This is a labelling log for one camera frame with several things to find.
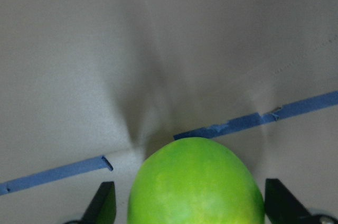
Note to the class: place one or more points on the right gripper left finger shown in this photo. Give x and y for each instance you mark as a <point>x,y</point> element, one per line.
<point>102,208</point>

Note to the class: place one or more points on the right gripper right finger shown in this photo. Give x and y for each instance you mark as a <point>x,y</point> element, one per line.
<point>281,206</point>

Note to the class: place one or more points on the green apple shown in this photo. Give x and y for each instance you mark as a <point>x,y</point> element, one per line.
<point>194,180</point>

